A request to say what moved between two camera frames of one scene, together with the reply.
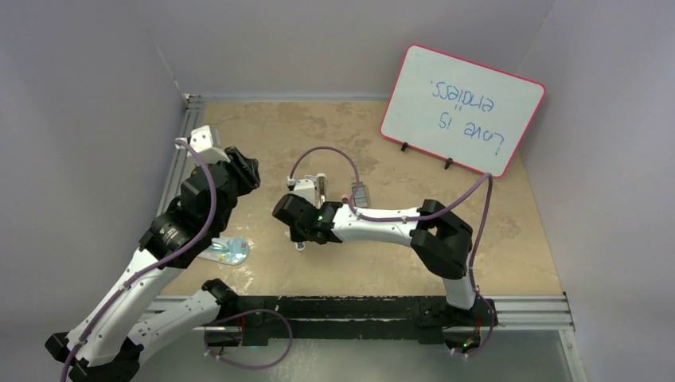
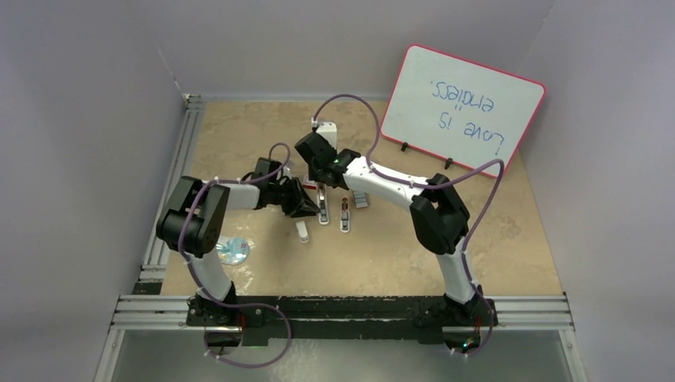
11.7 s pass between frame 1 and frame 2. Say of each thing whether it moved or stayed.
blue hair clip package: stayed
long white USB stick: stayed
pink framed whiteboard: stayed
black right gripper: moved
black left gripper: moved
